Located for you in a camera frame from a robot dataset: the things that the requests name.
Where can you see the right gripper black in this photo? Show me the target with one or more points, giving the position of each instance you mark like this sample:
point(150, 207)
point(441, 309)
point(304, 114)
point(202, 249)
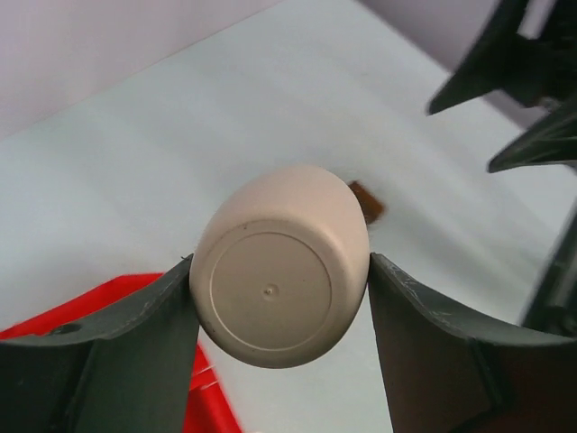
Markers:
point(550, 141)

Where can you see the beige plastic cup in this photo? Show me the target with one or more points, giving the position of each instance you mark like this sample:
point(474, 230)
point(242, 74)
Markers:
point(280, 271)

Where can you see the left brown wooden tray handle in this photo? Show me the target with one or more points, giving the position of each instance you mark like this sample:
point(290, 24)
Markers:
point(373, 208)

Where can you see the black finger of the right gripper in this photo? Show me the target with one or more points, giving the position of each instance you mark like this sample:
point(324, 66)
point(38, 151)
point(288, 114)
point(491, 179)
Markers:
point(529, 70)

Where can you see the red plastic organizer bin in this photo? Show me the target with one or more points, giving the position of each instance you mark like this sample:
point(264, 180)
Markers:
point(208, 410)

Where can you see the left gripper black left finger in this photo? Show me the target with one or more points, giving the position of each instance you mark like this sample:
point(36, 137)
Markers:
point(125, 368)

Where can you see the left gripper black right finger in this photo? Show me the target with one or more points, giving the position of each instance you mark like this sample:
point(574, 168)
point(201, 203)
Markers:
point(450, 368)

